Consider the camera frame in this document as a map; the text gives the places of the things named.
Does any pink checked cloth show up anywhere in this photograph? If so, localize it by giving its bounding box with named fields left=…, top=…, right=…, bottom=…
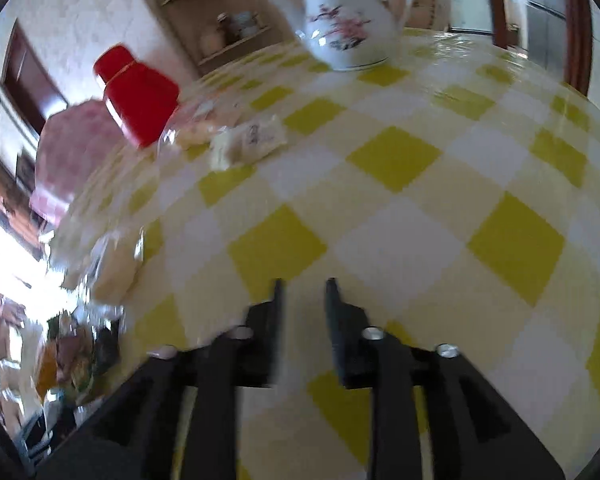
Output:
left=29, top=99, right=131, bottom=226

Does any red thermos flask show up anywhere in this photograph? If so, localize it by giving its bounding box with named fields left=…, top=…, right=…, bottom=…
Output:
left=92, top=45, right=181, bottom=149

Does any clear white pastry packet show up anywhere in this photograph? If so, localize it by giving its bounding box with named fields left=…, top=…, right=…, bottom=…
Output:
left=157, top=100, right=241, bottom=156

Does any clear grey snack packet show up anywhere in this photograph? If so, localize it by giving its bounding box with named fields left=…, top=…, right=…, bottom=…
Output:
left=62, top=225, right=146, bottom=306

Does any wooden corner shelf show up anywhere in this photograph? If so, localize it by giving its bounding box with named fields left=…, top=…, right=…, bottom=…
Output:
left=157, top=0, right=281, bottom=78

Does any white cream cake packet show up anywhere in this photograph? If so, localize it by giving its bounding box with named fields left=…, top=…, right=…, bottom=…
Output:
left=209, top=114, right=288, bottom=171

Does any white floral teapot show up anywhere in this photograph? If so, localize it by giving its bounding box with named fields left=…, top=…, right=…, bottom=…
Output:
left=270, top=0, right=413, bottom=72

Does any wooden framed glass door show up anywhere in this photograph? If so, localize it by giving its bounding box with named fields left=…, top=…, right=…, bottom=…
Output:
left=450, top=0, right=596, bottom=96

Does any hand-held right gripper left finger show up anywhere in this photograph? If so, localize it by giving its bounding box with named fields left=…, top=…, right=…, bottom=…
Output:
left=35, top=278, right=286, bottom=480

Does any dark wooden door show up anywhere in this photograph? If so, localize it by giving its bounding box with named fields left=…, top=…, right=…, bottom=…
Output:
left=0, top=20, right=68, bottom=161

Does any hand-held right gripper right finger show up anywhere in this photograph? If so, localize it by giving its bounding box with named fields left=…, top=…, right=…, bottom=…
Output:
left=325, top=277, right=566, bottom=480

